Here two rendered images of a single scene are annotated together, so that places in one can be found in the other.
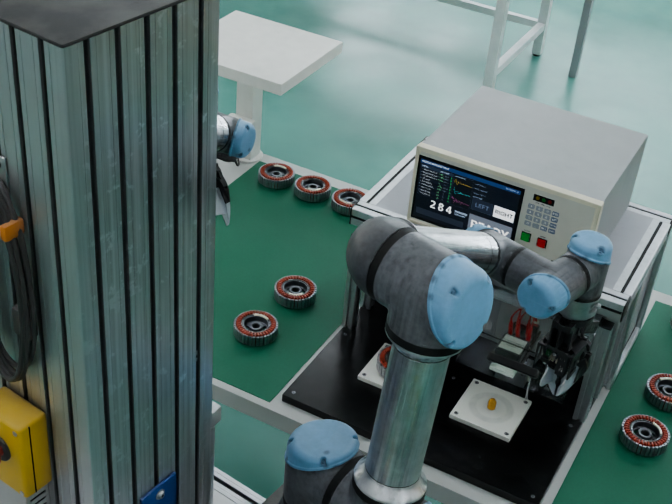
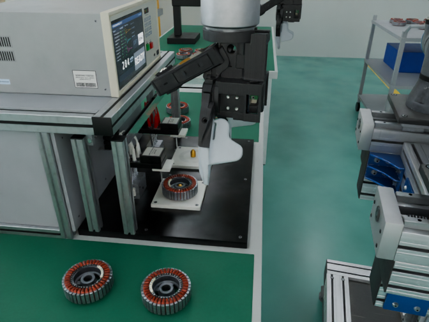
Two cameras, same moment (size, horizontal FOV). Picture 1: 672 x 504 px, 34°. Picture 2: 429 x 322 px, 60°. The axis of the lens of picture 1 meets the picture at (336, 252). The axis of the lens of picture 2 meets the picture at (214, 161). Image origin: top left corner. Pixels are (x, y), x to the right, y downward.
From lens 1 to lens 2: 261 cm
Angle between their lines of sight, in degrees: 87
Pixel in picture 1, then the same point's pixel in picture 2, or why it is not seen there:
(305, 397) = (240, 229)
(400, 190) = (62, 105)
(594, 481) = not seen: hidden behind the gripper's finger
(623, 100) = not seen: outside the picture
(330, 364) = (191, 227)
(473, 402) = (193, 161)
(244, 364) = (218, 287)
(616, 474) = not seen: hidden behind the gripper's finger
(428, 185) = (119, 49)
